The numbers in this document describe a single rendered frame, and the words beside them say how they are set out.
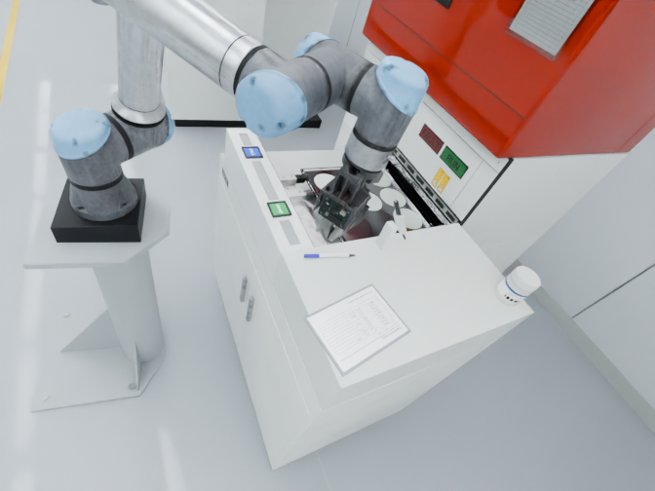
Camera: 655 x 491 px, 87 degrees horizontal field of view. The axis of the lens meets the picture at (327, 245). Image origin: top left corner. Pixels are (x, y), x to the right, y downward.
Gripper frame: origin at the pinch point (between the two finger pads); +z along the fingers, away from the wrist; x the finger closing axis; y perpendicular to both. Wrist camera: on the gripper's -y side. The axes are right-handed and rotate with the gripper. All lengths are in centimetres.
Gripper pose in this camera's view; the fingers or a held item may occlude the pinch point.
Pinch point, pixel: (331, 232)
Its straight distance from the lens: 73.0
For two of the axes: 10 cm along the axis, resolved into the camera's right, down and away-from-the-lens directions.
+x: 8.2, 5.6, -1.4
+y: -4.8, 5.4, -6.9
